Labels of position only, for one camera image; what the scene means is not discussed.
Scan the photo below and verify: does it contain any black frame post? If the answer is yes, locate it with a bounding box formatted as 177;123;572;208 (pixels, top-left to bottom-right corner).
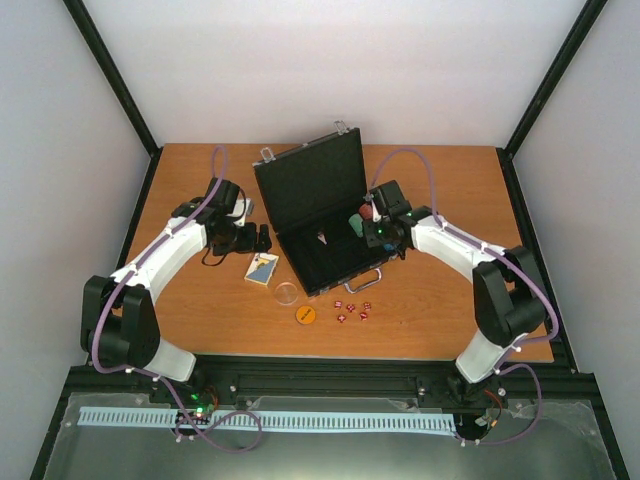
62;0;162;157
503;0;609;157

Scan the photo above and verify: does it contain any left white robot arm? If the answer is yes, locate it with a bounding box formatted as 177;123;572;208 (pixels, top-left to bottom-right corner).
80;178;271;403

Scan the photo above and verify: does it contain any green poker chip stack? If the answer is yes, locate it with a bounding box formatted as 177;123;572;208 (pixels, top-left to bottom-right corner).
348;213;364;238

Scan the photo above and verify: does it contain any left black frame post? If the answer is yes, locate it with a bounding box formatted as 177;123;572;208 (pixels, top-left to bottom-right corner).
62;0;162;157

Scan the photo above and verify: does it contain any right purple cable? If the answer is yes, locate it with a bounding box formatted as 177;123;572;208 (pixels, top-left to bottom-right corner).
368;147;559;447

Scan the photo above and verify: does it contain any orange dealer button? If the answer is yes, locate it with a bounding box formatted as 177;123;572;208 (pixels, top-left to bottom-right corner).
295;305;317;325

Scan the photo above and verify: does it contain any red poker chip stack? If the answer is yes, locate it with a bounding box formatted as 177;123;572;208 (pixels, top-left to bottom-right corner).
358;203;374;220

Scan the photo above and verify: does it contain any right black frame post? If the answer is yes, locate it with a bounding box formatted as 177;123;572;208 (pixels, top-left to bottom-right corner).
503;0;609;157

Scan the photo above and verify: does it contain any clear plastic disc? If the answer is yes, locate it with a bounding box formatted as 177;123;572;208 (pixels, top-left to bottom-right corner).
273;282;299;306

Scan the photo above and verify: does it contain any purple cable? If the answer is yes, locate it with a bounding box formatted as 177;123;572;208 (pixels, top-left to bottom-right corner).
368;147;559;447
92;144;264;456

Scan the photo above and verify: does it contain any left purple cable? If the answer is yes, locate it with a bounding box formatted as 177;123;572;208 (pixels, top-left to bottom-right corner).
92;144;264;456

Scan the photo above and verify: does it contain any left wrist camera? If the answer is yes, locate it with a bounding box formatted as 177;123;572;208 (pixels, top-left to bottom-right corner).
231;198;254;222

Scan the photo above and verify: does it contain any playing card deck box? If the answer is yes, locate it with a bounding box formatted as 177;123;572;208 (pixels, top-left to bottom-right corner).
244;253;279;286

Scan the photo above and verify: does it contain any black poker set case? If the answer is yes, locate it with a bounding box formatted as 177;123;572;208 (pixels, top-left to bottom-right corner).
253;127;394;296

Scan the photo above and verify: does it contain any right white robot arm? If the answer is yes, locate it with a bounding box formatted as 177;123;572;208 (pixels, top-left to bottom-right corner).
363;181;559;384

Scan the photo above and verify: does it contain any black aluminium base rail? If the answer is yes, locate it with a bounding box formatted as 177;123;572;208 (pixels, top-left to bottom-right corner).
64;352;599;406

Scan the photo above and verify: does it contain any light blue cable duct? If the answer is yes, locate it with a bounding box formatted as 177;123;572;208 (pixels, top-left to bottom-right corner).
77;406;456;436

